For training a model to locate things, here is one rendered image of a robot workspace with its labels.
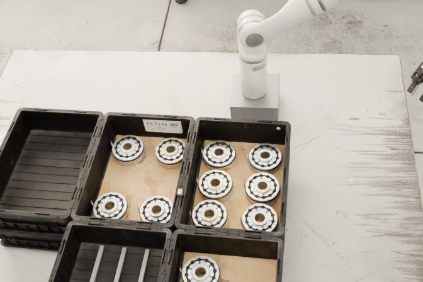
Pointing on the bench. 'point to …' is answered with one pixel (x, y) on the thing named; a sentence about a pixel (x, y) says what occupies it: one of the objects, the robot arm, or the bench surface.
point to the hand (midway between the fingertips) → (416, 96)
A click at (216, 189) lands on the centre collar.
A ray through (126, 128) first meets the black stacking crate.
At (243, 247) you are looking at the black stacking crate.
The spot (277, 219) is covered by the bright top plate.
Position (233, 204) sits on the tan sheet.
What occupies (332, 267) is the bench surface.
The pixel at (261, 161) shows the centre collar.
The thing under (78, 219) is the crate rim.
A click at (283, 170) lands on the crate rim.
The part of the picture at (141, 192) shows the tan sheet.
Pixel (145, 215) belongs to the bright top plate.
